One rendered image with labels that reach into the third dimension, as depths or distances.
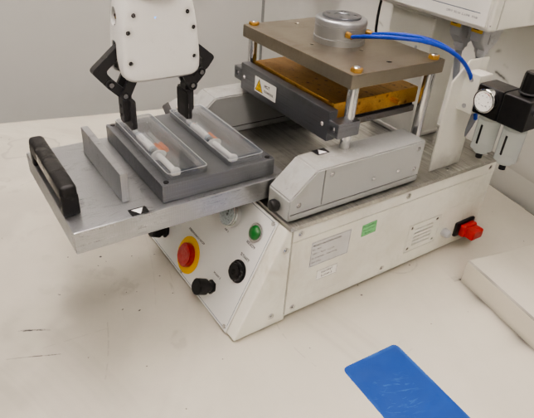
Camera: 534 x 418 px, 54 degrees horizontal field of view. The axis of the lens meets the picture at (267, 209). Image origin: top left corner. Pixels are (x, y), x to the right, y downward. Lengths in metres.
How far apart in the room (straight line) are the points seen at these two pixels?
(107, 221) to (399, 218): 0.46
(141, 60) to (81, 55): 1.66
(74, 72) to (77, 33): 0.16
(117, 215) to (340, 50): 0.40
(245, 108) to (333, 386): 0.48
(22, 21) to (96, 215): 1.68
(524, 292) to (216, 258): 0.49
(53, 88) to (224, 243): 1.65
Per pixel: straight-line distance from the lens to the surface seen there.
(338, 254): 0.79
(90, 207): 0.66
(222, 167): 0.68
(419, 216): 0.90
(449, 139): 0.89
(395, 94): 0.82
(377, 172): 0.77
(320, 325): 0.81
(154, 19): 0.65
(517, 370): 0.86
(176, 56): 0.67
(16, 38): 2.29
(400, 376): 0.78
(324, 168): 0.69
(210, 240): 0.82
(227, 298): 0.78
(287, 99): 0.80
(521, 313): 0.89
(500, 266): 0.96
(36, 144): 0.73
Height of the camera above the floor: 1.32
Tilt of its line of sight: 33 degrees down
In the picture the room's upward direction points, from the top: 4 degrees clockwise
